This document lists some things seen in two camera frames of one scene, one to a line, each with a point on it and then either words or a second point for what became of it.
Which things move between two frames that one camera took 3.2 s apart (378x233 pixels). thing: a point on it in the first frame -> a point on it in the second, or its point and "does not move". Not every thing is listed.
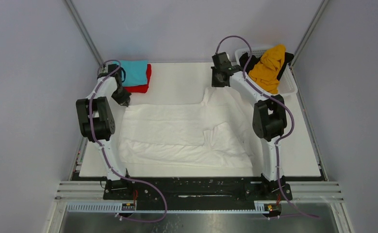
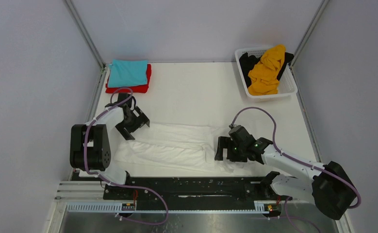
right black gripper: [216, 78] -> [228, 146]
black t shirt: [254, 59] does not move
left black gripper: [124, 99] -> [140, 120]
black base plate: [196, 189] does not move
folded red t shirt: [143, 88] does not move
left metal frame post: [81, 25] does not move
